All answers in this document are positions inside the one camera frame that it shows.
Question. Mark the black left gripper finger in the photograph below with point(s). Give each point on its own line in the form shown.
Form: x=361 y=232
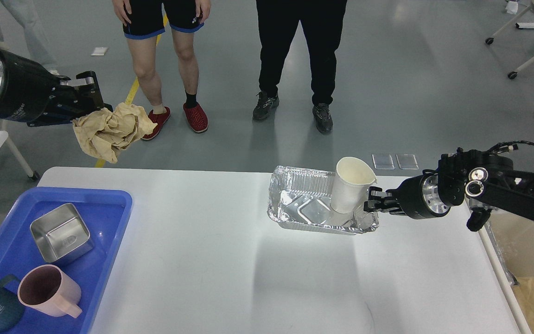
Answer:
x=51 y=119
x=81 y=95

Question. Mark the pink mug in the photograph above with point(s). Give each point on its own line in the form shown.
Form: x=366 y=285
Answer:
x=49 y=290

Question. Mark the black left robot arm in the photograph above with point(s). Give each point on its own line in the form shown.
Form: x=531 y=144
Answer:
x=30 y=94

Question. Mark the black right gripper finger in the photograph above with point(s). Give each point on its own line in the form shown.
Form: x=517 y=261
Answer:
x=391 y=207
x=378 y=194

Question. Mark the aluminium foil tray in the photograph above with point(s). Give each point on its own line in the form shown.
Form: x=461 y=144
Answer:
x=299 y=199

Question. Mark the person in grey trousers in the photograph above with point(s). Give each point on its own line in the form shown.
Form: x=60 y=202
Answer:
x=25 y=13

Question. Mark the beige plastic bin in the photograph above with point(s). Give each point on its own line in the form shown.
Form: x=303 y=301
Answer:
x=509 y=241

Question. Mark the white paper cup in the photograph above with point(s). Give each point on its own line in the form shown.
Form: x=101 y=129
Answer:
x=353 y=178

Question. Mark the brown paper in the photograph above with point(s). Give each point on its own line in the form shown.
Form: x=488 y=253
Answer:
x=104 y=134

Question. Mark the white paper scrap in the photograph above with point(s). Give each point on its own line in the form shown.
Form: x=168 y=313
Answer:
x=99 y=51

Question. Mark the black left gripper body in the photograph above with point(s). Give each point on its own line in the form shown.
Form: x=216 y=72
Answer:
x=27 y=89

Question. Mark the stainless steel rectangular tray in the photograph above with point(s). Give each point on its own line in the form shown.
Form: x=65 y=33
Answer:
x=61 y=235

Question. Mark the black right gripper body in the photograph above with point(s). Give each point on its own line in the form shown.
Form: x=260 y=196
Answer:
x=418 y=197

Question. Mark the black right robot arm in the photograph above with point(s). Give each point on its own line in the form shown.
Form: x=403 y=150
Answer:
x=486 y=178

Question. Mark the white chair base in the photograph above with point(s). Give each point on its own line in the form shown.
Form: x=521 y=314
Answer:
x=511 y=46

